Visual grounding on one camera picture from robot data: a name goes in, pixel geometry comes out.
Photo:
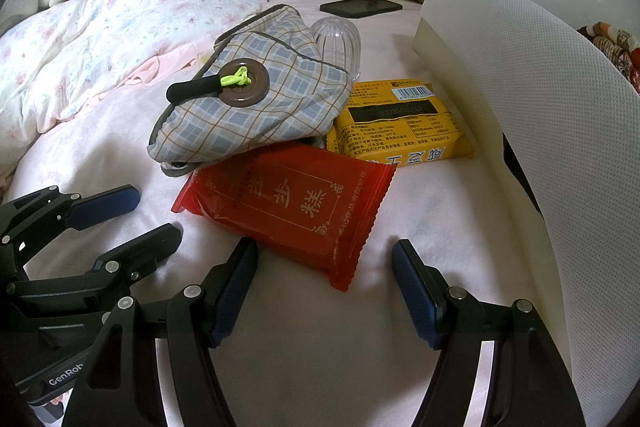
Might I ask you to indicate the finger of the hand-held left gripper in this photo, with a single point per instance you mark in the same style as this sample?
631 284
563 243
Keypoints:
105 204
150 244

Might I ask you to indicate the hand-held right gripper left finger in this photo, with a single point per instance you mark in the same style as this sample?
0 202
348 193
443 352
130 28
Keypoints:
230 287

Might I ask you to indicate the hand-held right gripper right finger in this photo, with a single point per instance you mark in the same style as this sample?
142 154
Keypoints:
415 292

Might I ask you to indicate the red snack packet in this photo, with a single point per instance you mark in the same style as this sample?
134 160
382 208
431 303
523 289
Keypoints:
290 202

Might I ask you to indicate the plaid zipper pouch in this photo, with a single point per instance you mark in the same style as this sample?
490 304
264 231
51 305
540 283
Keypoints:
250 117

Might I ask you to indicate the yellow snack packet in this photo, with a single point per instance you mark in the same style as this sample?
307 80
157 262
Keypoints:
400 127

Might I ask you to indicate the white non-woven bag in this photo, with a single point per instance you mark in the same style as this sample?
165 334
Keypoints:
550 107

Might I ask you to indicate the clear ribbed plastic cup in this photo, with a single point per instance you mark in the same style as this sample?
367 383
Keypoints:
337 39

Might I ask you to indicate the pink bed sheet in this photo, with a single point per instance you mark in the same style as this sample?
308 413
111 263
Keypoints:
300 357

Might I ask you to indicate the white floral quilt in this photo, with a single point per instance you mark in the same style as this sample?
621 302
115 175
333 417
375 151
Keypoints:
100 37

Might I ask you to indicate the black smartphone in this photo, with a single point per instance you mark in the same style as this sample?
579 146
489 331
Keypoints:
360 6

